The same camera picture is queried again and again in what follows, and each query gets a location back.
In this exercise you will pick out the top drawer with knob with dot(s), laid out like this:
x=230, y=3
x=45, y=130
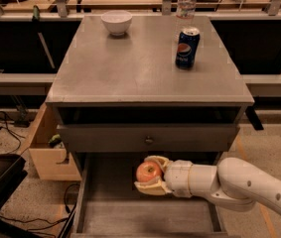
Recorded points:
x=145, y=138

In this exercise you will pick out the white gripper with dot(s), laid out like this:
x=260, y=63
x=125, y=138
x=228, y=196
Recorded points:
x=177, y=176

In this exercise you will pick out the blue pepsi can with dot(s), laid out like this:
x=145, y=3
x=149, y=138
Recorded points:
x=188, y=42

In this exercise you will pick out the green handled tool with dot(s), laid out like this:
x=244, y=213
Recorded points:
x=36, y=14

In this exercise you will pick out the wooden box on floor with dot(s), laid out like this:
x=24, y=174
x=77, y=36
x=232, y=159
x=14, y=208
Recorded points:
x=51, y=163

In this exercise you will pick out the clear water bottle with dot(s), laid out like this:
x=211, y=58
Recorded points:
x=184, y=15

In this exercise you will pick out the white bowl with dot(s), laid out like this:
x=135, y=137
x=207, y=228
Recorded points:
x=116, y=22

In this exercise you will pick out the red apple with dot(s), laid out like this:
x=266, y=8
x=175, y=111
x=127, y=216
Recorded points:
x=147, y=171

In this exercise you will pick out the open middle drawer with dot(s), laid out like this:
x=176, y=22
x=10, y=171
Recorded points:
x=110, y=206

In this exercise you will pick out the grey metal drawer cabinet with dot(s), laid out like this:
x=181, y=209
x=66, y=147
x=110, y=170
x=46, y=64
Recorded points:
x=133, y=80

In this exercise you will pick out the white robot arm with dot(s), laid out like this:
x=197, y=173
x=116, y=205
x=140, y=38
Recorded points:
x=232, y=184

